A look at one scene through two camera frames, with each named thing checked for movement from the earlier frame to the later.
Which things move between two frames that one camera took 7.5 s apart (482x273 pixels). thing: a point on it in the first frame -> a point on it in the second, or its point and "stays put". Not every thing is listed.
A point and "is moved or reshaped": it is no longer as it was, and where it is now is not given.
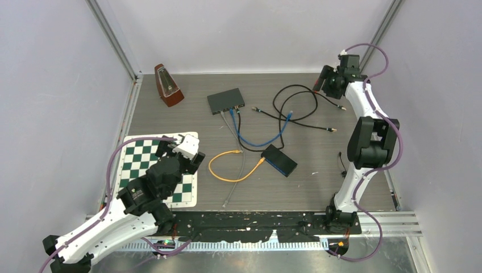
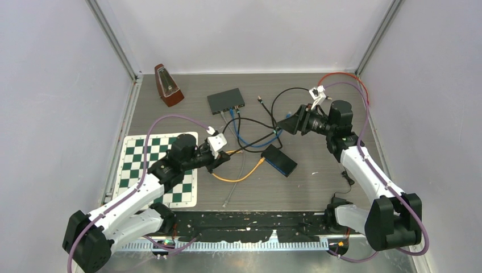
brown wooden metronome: x=169 y=92 stays put
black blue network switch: x=278 y=160 stays put
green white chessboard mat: x=138 y=156 stays put
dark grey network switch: x=223 y=101 stays put
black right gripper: x=325 y=74 -> x=302 y=116
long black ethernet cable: x=281 y=118 is moved or reshaped
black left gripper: x=192 y=165 -> x=221 y=157
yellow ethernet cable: x=236 y=151 stays put
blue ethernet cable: x=250 y=143 stays put
